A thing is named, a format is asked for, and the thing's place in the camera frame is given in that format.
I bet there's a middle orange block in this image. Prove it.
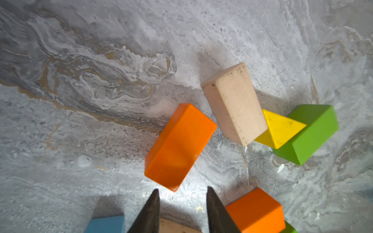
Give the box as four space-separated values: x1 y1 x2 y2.
226 188 286 233

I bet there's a long natural wood block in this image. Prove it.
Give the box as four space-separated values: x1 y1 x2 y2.
201 63 268 147

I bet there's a light blue block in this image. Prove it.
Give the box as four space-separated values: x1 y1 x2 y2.
84 215 125 233

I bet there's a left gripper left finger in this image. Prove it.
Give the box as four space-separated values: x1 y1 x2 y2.
128 189 160 233

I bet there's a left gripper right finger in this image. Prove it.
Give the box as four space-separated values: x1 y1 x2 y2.
207 186 241 233

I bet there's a long orange block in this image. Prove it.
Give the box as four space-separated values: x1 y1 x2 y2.
144 103 217 192

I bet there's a green block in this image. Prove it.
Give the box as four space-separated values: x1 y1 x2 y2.
280 221 298 233
273 104 339 166

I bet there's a small natural wood block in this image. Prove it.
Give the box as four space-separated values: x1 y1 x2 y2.
159 218 202 233

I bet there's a yellow triangle block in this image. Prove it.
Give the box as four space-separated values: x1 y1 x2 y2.
255 109 307 149

